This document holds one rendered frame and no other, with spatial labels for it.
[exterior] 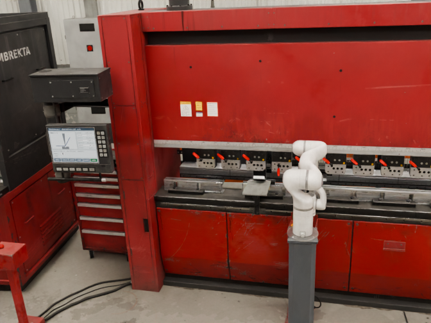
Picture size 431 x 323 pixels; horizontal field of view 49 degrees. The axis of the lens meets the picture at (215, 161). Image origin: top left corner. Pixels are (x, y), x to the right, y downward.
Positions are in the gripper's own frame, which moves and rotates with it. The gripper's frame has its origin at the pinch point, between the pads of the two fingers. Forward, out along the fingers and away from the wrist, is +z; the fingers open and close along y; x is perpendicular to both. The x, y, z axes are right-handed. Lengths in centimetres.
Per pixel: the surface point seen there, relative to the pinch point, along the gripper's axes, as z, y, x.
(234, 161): -41, -26, -62
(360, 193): -17, -34, 33
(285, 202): -11.9, -19.7, -20.6
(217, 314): 72, 23, -69
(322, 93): -94, -37, 3
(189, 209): -2, -10, -97
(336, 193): -15.8, -32.7, 16.0
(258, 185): -25, -20, -41
